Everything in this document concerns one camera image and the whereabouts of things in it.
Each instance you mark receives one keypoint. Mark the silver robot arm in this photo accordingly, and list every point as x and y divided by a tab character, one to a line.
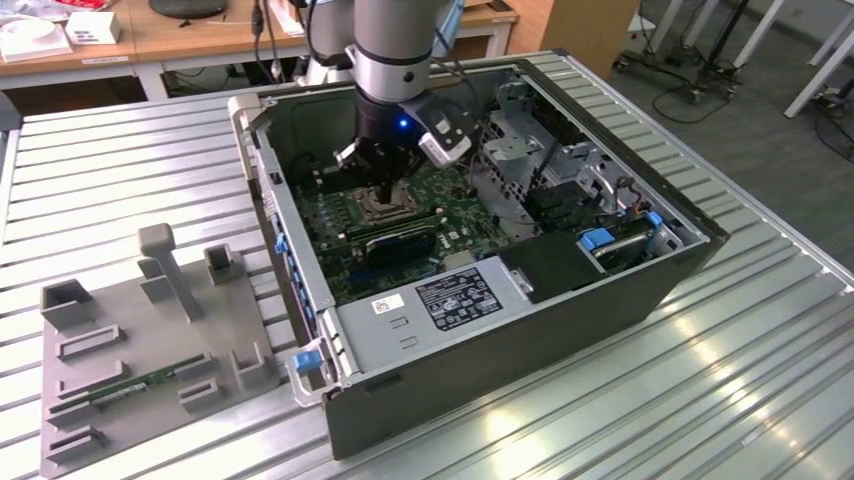
390	50

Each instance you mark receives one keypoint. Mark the CPU socket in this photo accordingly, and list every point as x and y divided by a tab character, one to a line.
400	218

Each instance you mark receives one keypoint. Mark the green RAM stick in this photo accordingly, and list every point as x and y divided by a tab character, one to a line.
127	389
390	230

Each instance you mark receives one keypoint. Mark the green motherboard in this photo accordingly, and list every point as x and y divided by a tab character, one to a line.
460	210

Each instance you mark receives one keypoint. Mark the metal drive cage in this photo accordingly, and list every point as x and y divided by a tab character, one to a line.
514	150

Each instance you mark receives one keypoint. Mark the small blue clip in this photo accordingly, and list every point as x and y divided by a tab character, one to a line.
279	244
652	220

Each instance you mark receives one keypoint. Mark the silver chipset heatsink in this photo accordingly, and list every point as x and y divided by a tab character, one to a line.
460	260

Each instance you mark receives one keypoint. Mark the wooden desk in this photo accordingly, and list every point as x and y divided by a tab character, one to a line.
200	35

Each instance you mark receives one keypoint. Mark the black plastic shroud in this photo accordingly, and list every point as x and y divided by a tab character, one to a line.
547	270

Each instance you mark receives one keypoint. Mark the blue disk carrier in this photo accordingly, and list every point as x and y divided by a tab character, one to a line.
594	239

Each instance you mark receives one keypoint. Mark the grey power supply unit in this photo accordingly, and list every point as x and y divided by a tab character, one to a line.
394	335

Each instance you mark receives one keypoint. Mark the wooden cabinet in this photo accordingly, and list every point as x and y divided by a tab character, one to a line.
587	30

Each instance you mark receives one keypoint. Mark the black round base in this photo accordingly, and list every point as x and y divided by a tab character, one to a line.
187	6

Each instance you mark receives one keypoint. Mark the blue case latch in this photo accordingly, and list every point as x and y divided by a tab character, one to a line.
307	362

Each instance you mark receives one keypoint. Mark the white printed box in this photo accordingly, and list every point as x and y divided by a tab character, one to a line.
93	27

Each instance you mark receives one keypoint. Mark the black PC case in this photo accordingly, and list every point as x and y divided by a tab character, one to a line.
500	390

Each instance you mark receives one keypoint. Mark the red packet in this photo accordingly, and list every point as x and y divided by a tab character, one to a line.
80	4

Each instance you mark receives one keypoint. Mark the grey parts rack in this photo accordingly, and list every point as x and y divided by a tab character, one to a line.
133	345

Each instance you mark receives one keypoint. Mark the white foam box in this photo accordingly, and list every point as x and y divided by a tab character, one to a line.
33	47

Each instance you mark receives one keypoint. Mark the black wheeled stand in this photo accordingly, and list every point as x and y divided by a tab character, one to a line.
722	35

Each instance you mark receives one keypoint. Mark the white table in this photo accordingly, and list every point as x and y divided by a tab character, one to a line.
798	105

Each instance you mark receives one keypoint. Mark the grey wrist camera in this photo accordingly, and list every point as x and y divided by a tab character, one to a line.
446	145

